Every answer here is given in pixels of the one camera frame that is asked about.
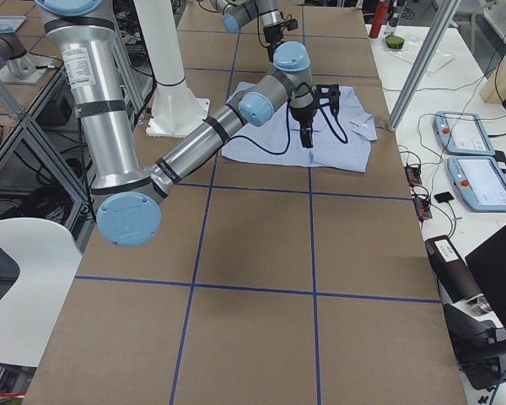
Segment light blue striped shirt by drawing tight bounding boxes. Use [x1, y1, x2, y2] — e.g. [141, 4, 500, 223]
[222, 86, 378, 173]

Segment aluminium frame post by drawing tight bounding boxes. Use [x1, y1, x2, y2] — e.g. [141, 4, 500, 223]
[387, 1, 460, 132]

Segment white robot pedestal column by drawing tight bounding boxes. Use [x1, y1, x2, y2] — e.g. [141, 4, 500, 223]
[134, 0, 210, 138]

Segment black small device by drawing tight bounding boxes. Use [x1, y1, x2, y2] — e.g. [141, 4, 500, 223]
[433, 192, 455, 203]

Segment lower teach pendant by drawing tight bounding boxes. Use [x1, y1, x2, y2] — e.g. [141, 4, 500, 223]
[447, 156, 506, 213]

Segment clear plastic bag MiNi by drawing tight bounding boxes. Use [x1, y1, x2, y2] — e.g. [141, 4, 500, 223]
[387, 33, 456, 77]

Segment circuit board with cables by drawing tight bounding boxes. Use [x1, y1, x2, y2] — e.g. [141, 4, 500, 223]
[404, 165, 423, 186]

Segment teach pendant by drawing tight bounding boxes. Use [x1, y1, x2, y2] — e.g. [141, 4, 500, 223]
[447, 156, 506, 213]
[433, 111, 495, 156]

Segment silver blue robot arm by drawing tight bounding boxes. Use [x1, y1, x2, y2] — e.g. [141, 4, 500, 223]
[39, 1, 315, 246]
[209, 0, 294, 62]

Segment brown paper table cover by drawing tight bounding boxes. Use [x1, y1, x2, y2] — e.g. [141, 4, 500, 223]
[25, 7, 466, 404]

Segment black monitor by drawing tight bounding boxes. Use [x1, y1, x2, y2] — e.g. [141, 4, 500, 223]
[466, 225, 506, 329]

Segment red bottle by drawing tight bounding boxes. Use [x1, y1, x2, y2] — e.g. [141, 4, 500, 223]
[369, 0, 390, 39]

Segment upper teach pendant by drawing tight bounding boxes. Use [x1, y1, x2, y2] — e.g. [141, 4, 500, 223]
[433, 111, 495, 156]

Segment white chair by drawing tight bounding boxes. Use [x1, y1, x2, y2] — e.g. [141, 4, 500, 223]
[0, 218, 82, 367]

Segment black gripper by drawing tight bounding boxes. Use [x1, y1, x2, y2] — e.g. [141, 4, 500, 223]
[263, 24, 283, 62]
[290, 94, 316, 149]

